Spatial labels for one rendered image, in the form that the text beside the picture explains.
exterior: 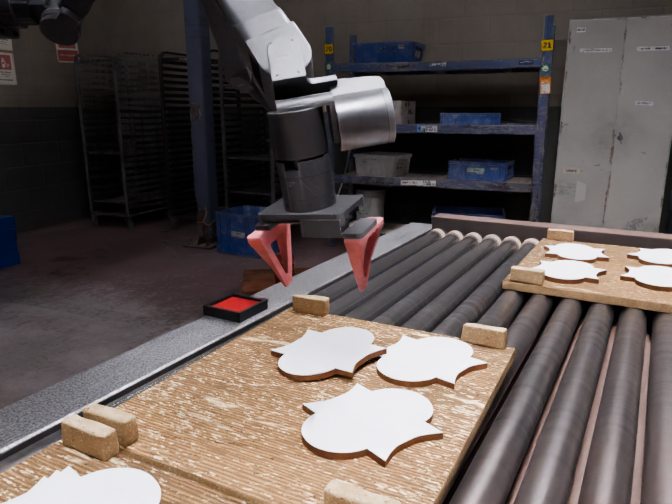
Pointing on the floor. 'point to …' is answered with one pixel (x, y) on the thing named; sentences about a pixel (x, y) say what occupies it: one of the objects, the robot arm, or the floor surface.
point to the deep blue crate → (238, 230)
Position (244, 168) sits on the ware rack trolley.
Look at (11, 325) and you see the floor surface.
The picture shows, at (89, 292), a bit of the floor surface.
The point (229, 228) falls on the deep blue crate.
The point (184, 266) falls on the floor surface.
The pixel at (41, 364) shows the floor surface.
